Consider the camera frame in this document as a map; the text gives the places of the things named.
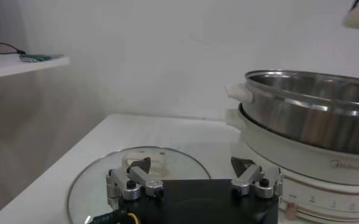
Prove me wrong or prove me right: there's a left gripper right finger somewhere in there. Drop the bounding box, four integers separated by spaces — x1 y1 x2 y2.
230 156 284 199

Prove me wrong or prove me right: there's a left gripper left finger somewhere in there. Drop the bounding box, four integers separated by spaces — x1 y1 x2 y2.
105 156 165 201

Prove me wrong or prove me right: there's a round glass pot lid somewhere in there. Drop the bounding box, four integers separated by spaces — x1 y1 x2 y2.
66 145 212 224

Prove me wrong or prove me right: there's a stainless steel steamer basket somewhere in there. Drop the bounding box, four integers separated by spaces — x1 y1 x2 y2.
226 69 359 156

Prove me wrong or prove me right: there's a white electric cooker base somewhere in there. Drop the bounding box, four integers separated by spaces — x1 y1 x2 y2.
226 108 359 224

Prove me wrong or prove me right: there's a white side table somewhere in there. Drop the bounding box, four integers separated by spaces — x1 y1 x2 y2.
0 53 71 80

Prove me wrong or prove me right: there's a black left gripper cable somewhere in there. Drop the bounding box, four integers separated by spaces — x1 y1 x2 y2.
87 208 143 224

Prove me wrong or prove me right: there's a green handled knife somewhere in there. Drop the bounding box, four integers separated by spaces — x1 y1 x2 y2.
19 54 65 63

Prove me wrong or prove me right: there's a thin black cable loop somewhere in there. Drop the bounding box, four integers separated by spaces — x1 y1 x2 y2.
0 41 27 56

